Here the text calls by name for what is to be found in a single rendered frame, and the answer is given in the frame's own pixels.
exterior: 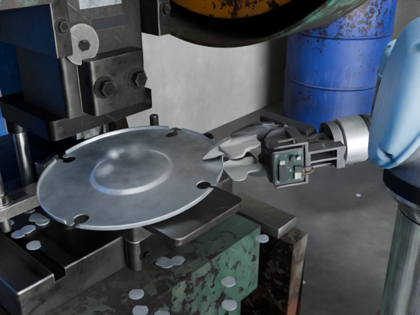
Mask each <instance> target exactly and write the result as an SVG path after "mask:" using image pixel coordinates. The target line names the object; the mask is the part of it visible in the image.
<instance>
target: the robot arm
mask: <svg viewBox="0 0 420 315"><path fill-rule="evenodd" d="M259 147H261V153H260V154H259V155H258V156H257V157H258V158H259V159H256V158H255V157H254V156H253V155H252V154H251V153H250V152H248V151H252V150H253V149H256V148H259ZM222 154H225V155H226V157H224V158H223V161H224V168H223V173H226V174H227V175H228V176H229V177H230V178H231V179H232V180H234V181H242V180H245V179H246V176H247V175H249V176H254V177H263V176H267V178H268V180H269V182H270V183H273V185H274V187H275V188H276V189H279V188H285V187H289V186H296V185H300V184H307V183H308V174H311V173H313V172H314V168H316V167H321V166H327V165H328V166H335V167H336V169H337V168H345V164H353V163H358V162H362V161H371V162H372V163H373V164H375V165H378V166H379V167H380V168H383V169H384V171H383V175H382V184H383V186H384V188H385V189H386V191H387V192H388V193H389V194H390V195H391V196H392V197H393V199H394V200H395V201H396V202H397V203H398V205H397V213H396V220H395V224H394V231H393V235H392V243H391V249H390V253H389V261H388V265H387V272H386V279H385V283H384V291H383V294H382V301H381V308H380V313H379V315H420V17H417V18H416V19H414V20H413V21H411V22H410V23H409V24H408V25H407V26H406V27H405V28H404V29H403V30H402V31H401V33H400V35H399V36H398V38H397V39H395V40H393V41H391V42H389V43H388V44H387V45H386V47H385V48H384V51H383V53H382V58H381V63H380V66H379V67H378V70H377V82H376V88H375V92H374V99H373V102H372V108H371V113H369V114H362V115H356V116H349V117H342V118H337V119H333V120H332V121H328V122H322V123H321V125H320V127H319V134H316V127H314V126H311V125H308V124H305V123H302V122H299V121H295V120H293V119H289V118H287V117H284V116H280V115H277V114H274V113H271V112H267V113H265V114H263V115H261V116H260V122H254V123H251V124H248V125H246V126H244V127H242V128H241V129H239V130H237V131H235V132H233V133H232V134H230V136H228V137H226V138H224V139H223V140H221V141H219V142H218V143H217V144H215V145H214V146H213V147H212V148H211V149H209V150H208V151H207V152H206V153H205V154H204V155H203V156H202V160H203V161H204V160H208V159H214V158H217V157H218V156H220V155H222ZM311 168H313V171H311ZM304 170H305V173H304ZM288 183H290V184H288ZM282 184H283V185H282Z"/></svg>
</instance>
